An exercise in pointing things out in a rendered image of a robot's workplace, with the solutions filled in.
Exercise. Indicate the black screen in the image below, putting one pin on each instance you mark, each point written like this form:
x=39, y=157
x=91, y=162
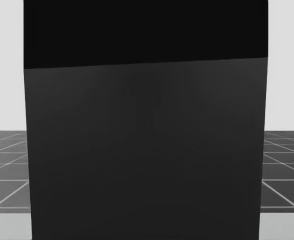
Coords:
x=144, y=125

